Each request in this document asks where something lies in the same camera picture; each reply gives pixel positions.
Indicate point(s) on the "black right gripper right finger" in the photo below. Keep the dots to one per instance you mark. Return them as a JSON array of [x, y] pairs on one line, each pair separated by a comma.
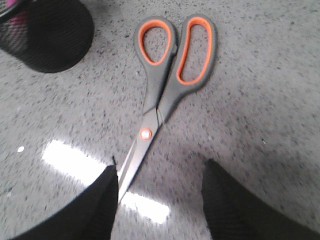
[[232, 212]]

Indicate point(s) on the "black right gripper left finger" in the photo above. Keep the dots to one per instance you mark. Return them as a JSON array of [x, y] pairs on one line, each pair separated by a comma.
[[90, 216]]

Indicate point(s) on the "grey orange scissors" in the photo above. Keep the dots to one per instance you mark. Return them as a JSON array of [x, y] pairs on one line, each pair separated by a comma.
[[165, 85]]

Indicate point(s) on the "pink marker pen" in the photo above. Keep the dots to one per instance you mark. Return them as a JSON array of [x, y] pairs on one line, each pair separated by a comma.
[[20, 18]]

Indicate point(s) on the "black mesh pen cup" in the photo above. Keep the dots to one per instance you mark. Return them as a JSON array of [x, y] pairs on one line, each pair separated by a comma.
[[57, 35]]

